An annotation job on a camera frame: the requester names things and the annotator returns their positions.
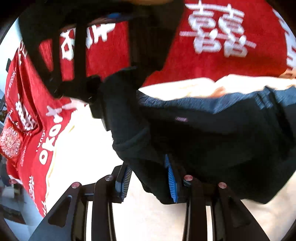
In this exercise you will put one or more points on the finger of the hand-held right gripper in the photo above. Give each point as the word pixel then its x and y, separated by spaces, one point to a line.
pixel 37 46
pixel 113 15

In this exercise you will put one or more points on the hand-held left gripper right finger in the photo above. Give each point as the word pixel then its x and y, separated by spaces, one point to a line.
pixel 173 185

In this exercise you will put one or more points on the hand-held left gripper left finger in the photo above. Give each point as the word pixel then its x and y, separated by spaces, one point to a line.
pixel 123 183

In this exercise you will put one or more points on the black pants with blue-grey waistband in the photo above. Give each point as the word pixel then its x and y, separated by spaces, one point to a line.
pixel 208 139

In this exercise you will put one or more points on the cream cloth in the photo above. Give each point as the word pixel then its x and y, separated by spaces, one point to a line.
pixel 92 143

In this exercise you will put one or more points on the red printed blanket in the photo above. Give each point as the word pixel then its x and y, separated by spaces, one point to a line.
pixel 175 58

